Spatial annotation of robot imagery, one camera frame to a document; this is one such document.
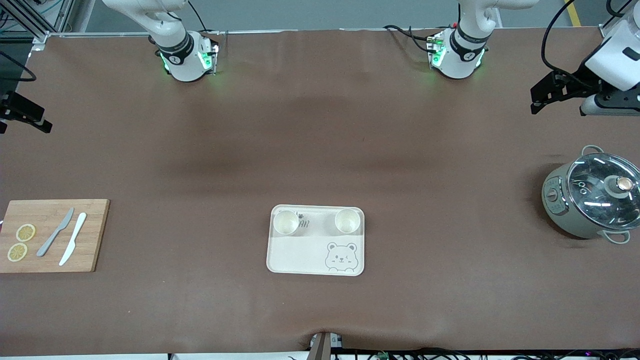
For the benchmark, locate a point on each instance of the grey electric cooking pot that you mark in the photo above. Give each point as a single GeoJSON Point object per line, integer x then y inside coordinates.
{"type": "Point", "coordinates": [560, 215]}

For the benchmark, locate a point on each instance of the yellow lemon slice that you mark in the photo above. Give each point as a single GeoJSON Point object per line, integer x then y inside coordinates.
{"type": "Point", "coordinates": [26, 232]}
{"type": "Point", "coordinates": [17, 252]}

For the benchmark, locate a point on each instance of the bamboo cutting board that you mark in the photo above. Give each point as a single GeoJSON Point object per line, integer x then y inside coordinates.
{"type": "Point", "coordinates": [95, 235]}

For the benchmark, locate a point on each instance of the grey plastic knife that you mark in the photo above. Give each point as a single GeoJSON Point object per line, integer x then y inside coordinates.
{"type": "Point", "coordinates": [50, 240]}

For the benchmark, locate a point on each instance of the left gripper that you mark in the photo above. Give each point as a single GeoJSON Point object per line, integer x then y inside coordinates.
{"type": "Point", "coordinates": [578, 81]}

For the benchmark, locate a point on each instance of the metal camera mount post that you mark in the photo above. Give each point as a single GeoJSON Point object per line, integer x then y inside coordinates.
{"type": "Point", "coordinates": [320, 350]}

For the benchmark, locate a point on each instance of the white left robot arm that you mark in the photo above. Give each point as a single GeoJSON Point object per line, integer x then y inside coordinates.
{"type": "Point", "coordinates": [465, 60]}

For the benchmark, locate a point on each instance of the cream bear print tray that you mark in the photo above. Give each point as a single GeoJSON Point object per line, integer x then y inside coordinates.
{"type": "Point", "coordinates": [300, 255]}

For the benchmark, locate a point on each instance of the white plastic cup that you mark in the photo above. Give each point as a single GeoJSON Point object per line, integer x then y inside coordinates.
{"type": "Point", "coordinates": [347, 221]}
{"type": "Point", "coordinates": [286, 223]}

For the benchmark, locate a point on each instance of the brown table cover mat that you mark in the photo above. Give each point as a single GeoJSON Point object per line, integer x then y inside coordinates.
{"type": "Point", "coordinates": [320, 125]}

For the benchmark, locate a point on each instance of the aluminium frame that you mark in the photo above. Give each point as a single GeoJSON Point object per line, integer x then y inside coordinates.
{"type": "Point", "coordinates": [62, 12]}

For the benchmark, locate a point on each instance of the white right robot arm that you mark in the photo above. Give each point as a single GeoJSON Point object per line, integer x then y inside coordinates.
{"type": "Point", "coordinates": [182, 65]}

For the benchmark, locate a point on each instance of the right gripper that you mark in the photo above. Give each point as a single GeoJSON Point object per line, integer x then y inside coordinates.
{"type": "Point", "coordinates": [6, 103]}

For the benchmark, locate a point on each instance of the white plastic knife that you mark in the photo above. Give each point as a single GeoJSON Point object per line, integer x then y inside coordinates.
{"type": "Point", "coordinates": [75, 232]}

